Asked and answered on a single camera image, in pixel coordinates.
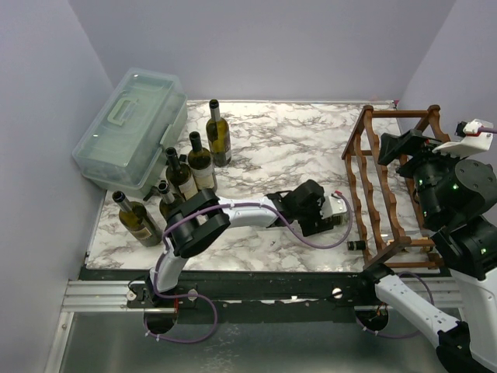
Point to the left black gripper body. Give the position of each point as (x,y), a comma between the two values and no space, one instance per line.
(308,226)

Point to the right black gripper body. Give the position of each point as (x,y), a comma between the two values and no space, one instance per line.
(411,156)

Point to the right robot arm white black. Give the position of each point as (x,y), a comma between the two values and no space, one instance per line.
(454,192)

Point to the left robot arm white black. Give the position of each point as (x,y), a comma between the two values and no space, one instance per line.
(193,226)

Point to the green bottle white label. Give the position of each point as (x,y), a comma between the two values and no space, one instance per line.
(201,162)

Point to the rear green wine bottle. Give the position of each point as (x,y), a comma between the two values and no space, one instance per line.
(218,136)

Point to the green wine bottle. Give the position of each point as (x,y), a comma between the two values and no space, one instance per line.
(169,200)
(138,222)
(218,136)

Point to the dark green bottle middle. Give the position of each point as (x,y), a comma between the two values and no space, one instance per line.
(180,175)

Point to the front green wine bottle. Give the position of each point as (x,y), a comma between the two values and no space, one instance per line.
(169,200)

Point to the leftmost green wine bottle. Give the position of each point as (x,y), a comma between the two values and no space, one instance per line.
(138,222)

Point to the translucent plastic storage box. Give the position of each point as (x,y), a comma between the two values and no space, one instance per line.
(124,147)

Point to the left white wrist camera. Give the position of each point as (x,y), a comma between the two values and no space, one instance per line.
(334,210)

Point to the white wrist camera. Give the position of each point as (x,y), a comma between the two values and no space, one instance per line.
(476,137)
(334,210)

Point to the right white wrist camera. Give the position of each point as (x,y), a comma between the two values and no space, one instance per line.
(476,137)

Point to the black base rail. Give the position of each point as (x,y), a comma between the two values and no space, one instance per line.
(200,297)

